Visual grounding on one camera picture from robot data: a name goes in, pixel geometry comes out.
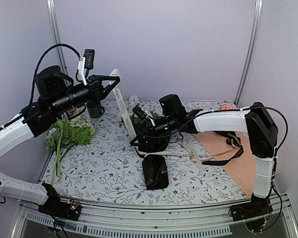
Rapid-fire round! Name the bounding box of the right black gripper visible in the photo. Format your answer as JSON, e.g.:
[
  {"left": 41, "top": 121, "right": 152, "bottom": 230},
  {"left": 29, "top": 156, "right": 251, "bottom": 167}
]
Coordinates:
[{"left": 130, "top": 114, "right": 177, "bottom": 147}]

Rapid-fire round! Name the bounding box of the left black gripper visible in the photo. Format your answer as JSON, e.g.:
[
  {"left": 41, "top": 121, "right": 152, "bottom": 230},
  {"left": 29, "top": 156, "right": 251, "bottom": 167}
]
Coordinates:
[{"left": 51, "top": 74, "right": 121, "bottom": 115}]

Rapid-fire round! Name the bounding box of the small white flower stem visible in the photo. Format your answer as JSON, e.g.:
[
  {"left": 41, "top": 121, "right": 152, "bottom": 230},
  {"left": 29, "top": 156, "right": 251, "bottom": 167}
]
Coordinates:
[{"left": 128, "top": 95, "right": 139, "bottom": 110}]

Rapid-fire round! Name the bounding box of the cream printed ribbon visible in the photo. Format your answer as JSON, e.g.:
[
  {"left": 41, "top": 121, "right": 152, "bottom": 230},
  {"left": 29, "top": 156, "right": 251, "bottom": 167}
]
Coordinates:
[{"left": 109, "top": 69, "right": 203, "bottom": 169}]

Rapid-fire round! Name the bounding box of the black wrapping paper sheet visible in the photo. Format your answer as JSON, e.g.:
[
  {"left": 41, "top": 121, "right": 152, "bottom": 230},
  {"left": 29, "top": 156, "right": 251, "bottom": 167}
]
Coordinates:
[{"left": 135, "top": 116, "right": 171, "bottom": 191}]

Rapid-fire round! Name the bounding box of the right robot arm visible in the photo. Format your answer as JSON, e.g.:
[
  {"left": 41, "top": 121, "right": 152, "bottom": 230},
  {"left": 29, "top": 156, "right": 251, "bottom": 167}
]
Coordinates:
[{"left": 134, "top": 101, "right": 279, "bottom": 216}]

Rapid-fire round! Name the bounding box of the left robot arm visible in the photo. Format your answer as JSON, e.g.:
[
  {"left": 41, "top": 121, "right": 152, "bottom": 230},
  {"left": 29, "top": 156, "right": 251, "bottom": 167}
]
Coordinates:
[{"left": 0, "top": 65, "right": 120, "bottom": 215}]

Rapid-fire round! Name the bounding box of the dark grey mug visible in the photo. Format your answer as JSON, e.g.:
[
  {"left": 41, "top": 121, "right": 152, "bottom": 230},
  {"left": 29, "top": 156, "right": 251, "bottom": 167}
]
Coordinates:
[{"left": 86, "top": 101, "right": 105, "bottom": 119}]

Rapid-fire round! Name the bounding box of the red patterned small bowl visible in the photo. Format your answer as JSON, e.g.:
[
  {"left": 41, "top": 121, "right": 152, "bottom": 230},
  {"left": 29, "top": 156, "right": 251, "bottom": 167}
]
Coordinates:
[{"left": 220, "top": 104, "right": 236, "bottom": 110}]

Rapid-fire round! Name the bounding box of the black printed ribbon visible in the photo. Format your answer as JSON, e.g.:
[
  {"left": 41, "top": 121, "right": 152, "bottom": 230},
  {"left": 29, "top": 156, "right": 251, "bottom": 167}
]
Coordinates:
[{"left": 197, "top": 131, "right": 244, "bottom": 166}]

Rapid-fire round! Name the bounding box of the green leafy flower bunch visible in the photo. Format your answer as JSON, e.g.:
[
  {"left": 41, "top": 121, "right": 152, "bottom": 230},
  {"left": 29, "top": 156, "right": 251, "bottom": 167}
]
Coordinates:
[{"left": 45, "top": 115, "right": 96, "bottom": 182}]

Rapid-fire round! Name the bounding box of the floral patterned tablecloth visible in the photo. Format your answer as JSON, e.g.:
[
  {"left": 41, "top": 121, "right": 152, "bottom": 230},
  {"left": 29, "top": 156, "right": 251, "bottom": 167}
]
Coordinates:
[{"left": 42, "top": 101, "right": 254, "bottom": 206}]

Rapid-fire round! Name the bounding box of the pink wrapping paper sheet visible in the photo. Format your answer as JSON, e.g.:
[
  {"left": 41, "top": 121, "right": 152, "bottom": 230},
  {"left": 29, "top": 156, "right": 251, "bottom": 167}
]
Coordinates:
[{"left": 194, "top": 132, "right": 255, "bottom": 196}]

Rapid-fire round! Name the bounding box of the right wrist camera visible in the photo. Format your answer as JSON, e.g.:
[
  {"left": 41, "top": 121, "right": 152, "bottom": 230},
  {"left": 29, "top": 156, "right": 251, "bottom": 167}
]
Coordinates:
[{"left": 132, "top": 105, "right": 155, "bottom": 126}]

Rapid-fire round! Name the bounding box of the left aluminium frame post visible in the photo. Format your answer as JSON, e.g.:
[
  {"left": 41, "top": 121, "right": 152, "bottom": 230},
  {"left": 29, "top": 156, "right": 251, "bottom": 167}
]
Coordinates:
[{"left": 46, "top": 0, "right": 69, "bottom": 75}]

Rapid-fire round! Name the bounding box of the aluminium frame post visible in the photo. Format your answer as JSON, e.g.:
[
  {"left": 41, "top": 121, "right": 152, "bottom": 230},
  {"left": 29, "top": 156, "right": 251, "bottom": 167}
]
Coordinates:
[
  {"left": 46, "top": 0, "right": 69, "bottom": 75},
  {"left": 234, "top": 0, "right": 263, "bottom": 106}
]

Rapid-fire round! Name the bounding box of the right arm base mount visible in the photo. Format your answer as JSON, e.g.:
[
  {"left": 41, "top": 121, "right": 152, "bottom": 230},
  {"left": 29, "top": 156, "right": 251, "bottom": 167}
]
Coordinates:
[{"left": 228, "top": 196, "right": 273, "bottom": 233}]

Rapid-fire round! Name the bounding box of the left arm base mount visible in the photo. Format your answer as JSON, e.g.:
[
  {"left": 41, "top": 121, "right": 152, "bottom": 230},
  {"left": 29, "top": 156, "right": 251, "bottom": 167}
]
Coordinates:
[{"left": 38, "top": 198, "right": 81, "bottom": 221}]

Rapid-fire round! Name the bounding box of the right aluminium frame post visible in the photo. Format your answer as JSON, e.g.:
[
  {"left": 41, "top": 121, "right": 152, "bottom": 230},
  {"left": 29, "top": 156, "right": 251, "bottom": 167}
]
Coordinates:
[{"left": 234, "top": 0, "right": 263, "bottom": 106}]

